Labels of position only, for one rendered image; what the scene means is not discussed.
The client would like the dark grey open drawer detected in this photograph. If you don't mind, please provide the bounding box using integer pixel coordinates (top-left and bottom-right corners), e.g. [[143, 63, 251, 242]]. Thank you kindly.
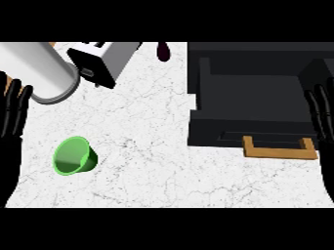
[[186, 42, 334, 149]]

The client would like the white cylindrical container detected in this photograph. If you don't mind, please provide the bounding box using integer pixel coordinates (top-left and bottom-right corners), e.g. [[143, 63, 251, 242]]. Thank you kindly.
[[0, 42, 82, 105]]

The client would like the dark purple eggplant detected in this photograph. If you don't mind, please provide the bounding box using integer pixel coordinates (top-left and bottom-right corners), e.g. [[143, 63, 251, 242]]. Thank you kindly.
[[155, 42, 170, 63]]

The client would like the wooden drawer handle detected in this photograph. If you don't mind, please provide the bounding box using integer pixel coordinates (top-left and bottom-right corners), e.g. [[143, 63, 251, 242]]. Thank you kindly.
[[241, 135, 319, 161]]

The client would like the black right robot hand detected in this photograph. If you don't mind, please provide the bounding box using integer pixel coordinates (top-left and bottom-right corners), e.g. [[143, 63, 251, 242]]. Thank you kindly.
[[301, 76, 334, 209]]

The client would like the green cup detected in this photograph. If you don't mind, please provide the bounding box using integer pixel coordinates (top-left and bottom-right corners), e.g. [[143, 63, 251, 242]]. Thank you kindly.
[[51, 136, 99, 177]]

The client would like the white and black toaster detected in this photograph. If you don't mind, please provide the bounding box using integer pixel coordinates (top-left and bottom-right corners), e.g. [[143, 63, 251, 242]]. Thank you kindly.
[[65, 42, 143, 90]]

